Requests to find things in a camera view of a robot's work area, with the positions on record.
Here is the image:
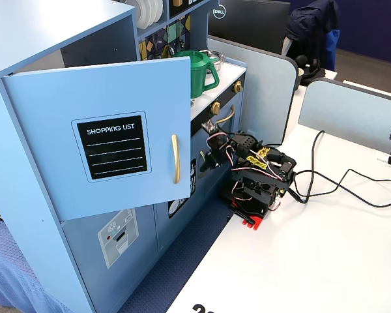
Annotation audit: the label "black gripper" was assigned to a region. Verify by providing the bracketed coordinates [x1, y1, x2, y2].
[199, 132, 236, 173]

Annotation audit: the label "gold shopping list door handle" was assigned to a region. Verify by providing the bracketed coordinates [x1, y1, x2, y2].
[171, 133, 182, 185]

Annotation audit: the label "blue shopping list cabinet door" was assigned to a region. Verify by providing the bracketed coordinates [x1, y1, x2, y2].
[1, 55, 192, 222]

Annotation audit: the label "blue ice dispenser cabinet door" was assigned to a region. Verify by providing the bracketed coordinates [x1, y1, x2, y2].
[61, 203, 160, 312]

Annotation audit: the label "blue toy kitchen cabinet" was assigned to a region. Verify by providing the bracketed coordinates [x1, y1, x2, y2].
[0, 0, 248, 313]

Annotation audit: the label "red table clamp base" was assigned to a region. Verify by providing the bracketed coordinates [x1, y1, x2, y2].
[227, 198, 265, 231]

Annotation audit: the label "green plastic pitcher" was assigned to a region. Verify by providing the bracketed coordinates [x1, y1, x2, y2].
[174, 50, 221, 98]

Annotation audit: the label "light blue rounded desk divider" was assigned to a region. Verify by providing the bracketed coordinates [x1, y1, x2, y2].
[207, 35, 298, 147]

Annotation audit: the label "silver metal pot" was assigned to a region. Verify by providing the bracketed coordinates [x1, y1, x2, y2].
[198, 49, 225, 73]

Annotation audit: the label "black headphones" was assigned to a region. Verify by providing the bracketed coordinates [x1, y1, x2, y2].
[294, 54, 322, 86]

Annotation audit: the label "black Dell monitor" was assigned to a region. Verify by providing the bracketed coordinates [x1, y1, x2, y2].
[207, 0, 291, 56]

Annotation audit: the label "light blue wide desk divider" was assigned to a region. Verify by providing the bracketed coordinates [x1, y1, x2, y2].
[298, 77, 391, 155]

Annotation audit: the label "dark navy jacket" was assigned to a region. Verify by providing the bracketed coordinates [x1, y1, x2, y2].
[285, 0, 341, 71]

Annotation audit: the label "blue knitted cloth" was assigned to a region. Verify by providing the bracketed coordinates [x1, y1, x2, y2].
[0, 195, 74, 313]

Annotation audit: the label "gold dishwasher door handle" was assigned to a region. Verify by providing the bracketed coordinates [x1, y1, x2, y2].
[198, 149, 208, 179]

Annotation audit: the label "gold oven door handle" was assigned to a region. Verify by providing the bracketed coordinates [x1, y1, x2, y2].
[217, 104, 237, 124]

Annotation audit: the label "black looping cable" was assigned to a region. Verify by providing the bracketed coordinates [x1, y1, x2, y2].
[285, 130, 326, 205]

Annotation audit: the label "thin black cable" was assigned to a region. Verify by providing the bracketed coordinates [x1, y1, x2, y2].
[296, 168, 391, 198]

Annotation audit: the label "thick black cable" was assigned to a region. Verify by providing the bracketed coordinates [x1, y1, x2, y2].
[293, 169, 391, 209]

